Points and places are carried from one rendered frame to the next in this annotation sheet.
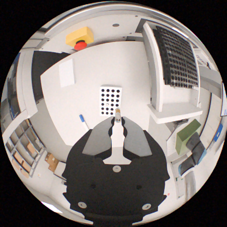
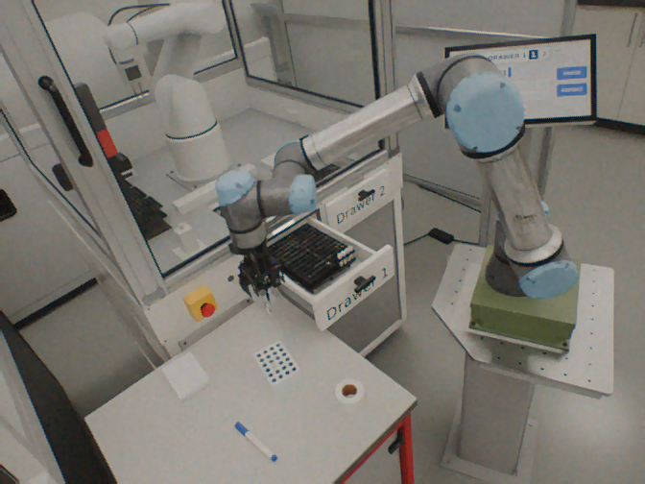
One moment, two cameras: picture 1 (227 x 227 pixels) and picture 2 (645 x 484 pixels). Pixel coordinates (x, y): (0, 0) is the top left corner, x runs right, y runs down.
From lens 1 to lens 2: 113 cm
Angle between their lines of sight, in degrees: 79
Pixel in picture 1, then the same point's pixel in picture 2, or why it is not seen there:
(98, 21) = (214, 276)
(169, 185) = not seen: outside the picture
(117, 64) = (260, 331)
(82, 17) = (201, 269)
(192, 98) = not seen: hidden behind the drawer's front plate
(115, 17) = (226, 265)
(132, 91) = (300, 344)
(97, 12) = (210, 261)
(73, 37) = (197, 297)
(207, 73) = not seen: hidden behind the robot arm
